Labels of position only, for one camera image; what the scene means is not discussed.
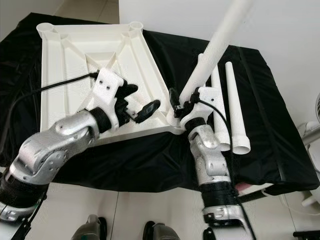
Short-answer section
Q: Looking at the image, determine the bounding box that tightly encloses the grey robot left foot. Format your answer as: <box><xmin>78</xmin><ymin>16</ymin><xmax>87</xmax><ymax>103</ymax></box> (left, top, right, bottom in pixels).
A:
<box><xmin>75</xmin><ymin>215</ymin><xmax>106</xmax><ymax>240</ymax></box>

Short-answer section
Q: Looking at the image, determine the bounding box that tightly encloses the grey robot foot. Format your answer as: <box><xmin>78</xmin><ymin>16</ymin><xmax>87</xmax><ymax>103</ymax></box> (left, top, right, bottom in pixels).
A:
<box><xmin>142</xmin><ymin>221</ymin><xmax>181</xmax><ymax>240</ymax></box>
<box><xmin>75</xmin><ymin>215</ymin><xmax>106</xmax><ymax>240</ymax></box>

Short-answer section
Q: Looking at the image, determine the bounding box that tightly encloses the grey robot right foot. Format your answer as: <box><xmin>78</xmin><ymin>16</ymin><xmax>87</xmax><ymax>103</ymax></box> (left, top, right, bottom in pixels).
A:
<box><xmin>142</xmin><ymin>221</ymin><xmax>181</xmax><ymax>240</ymax></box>

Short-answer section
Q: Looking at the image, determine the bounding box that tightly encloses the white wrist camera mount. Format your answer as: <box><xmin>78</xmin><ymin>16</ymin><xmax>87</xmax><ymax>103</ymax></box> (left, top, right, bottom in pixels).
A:
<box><xmin>91</xmin><ymin>67</ymin><xmax>126</xmax><ymax>132</ymax></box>
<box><xmin>182</xmin><ymin>86</ymin><xmax>220</xmax><ymax>132</ymax></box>

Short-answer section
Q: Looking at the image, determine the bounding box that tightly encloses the white pedestal fan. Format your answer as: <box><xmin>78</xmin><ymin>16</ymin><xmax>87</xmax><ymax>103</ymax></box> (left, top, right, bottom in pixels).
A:
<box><xmin>297</xmin><ymin>94</ymin><xmax>320</xmax><ymax>148</ymax></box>

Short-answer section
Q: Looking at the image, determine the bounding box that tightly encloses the white plastic ribbed tabletop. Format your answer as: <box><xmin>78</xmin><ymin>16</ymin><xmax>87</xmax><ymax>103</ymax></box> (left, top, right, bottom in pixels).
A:
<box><xmin>36</xmin><ymin>21</ymin><xmax>186</xmax><ymax>146</ymax></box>

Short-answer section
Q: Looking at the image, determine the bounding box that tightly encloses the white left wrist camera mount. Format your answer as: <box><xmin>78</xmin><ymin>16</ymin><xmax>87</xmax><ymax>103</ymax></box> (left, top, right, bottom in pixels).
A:
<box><xmin>91</xmin><ymin>67</ymin><xmax>126</xmax><ymax>132</ymax></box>

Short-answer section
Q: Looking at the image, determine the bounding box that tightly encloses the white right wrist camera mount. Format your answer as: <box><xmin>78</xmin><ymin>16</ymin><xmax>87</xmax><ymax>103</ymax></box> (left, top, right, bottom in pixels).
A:
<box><xmin>182</xmin><ymin>86</ymin><xmax>220</xmax><ymax>132</ymax></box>

